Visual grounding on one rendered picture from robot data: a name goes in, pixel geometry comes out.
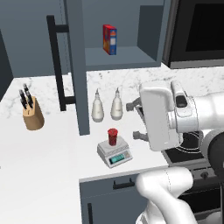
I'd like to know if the blue-grey cabinet door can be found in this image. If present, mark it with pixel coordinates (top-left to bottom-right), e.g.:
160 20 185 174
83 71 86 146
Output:
63 0 91 137

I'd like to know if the blue-grey drawer front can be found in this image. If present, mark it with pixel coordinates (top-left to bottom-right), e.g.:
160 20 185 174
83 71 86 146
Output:
79 172 142 200

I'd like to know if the wooden knife block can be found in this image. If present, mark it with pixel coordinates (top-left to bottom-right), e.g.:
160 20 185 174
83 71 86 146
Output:
22 95 46 131

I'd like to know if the blue-grey closed wall cabinet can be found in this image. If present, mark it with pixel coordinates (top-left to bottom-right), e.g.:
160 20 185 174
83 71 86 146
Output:
0 0 72 79

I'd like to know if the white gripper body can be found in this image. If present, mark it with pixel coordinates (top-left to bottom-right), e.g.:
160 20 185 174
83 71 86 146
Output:
138 80 181 152

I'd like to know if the red and blue box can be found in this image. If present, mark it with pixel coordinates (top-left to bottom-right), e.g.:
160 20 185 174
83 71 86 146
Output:
101 24 118 56

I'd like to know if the blue-grey base cupboard door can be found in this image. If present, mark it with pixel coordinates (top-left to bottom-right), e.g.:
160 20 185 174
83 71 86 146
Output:
80 194 151 224

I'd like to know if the grey digital scale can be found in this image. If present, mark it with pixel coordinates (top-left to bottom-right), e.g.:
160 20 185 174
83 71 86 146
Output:
96 136 134 170

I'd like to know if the black base cupboard handle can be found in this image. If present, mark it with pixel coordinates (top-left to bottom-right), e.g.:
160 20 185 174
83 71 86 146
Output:
87 202 95 224

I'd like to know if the black drawer handle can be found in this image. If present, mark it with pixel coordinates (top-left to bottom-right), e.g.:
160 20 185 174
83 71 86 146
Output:
112 178 137 191

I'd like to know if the white squeeze bottle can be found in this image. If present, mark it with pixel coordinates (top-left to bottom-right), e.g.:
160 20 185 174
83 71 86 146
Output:
91 87 105 123
109 87 124 122

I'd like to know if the black microwave oven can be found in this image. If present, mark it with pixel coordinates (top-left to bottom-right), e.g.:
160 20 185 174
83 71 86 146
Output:
161 0 224 70

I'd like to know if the black handled knife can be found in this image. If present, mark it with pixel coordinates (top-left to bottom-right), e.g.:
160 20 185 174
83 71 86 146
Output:
23 83 34 109
18 89 28 111

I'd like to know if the black cabinet door handle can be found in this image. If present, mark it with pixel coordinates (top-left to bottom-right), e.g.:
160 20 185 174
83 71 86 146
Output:
45 14 77 113

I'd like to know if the red yogurt cup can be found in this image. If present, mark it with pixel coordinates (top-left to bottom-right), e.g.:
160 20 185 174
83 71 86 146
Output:
107 128 119 146

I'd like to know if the black stove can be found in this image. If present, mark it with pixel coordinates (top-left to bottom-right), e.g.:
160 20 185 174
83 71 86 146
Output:
161 129 224 222

